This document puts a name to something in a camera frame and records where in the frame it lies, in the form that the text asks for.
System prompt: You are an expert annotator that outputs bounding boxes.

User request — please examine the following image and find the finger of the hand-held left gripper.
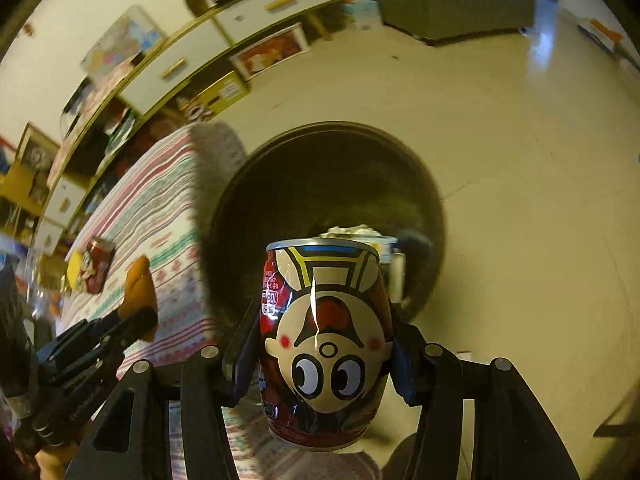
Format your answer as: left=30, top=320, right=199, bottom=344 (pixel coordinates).
left=37, top=306, right=160, bottom=386
left=15, top=345, right=126, bottom=448

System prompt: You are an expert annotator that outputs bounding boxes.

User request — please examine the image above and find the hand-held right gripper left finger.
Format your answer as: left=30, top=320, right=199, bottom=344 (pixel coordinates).
left=65, top=305, right=261, bottom=480

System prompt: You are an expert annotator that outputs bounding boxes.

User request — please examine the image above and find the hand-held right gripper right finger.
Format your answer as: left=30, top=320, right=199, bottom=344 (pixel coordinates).
left=389, top=310, right=581, bottom=480

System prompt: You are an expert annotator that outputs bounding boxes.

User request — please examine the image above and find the yellow snack wrapper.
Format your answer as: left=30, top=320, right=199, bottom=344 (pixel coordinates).
left=121, top=255, right=160, bottom=343

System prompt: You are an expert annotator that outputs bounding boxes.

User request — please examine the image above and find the red cartoon drink can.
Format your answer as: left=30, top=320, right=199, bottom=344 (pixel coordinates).
left=75, top=238, right=116, bottom=293
left=257, top=237, right=393, bottom=453

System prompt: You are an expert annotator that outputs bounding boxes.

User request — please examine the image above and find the white printed snack packet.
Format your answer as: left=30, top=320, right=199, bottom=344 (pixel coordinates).
left=377, top=237, right=407, bottom=306

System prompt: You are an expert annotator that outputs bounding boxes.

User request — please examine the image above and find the dark brown round bin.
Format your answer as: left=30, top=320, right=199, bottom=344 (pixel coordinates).
left=202, top=121, right=447, bottom=331

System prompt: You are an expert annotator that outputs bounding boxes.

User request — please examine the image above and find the person's left hand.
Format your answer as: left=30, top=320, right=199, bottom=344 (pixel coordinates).
left=37, top=451, right=67, bottom=480

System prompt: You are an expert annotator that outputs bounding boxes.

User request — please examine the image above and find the yellow sponge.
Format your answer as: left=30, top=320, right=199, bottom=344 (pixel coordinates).
left=65, top=252, right=86, bottom=291

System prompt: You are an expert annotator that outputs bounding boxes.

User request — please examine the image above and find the patterned tablecloth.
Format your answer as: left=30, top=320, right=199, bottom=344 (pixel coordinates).
left=60, top=122, right=381, bottom=480

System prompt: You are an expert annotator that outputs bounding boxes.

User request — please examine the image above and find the yellow shelf unit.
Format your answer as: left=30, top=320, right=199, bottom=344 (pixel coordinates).
left=0, top=122, right=61, bottom=236

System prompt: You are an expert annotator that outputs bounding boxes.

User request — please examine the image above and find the yellow cardboard box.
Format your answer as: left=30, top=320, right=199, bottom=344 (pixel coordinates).
left=180, top=71, right=251, bottom=121

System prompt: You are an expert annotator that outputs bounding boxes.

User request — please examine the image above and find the colourful picture board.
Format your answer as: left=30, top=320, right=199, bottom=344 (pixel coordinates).
left=80, top=5, right=166, bottom=78

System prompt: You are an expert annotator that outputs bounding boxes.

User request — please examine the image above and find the red picture box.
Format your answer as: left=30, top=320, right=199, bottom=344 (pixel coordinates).
left=232, top=24, right=311, bottom=81

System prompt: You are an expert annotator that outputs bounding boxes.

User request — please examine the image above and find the white yellow drawer cabinet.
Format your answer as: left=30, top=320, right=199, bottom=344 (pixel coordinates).
left=30, top=0, right=341, bottom=261

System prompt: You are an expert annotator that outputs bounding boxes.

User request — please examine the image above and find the stack of pale boxes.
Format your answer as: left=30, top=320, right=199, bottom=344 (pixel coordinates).
left=335, top=0, right=381, bottom=31

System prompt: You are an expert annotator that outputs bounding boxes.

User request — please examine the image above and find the dark grey cabinet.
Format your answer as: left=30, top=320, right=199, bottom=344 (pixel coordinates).
left=385, top=0, right=538, bottom=46

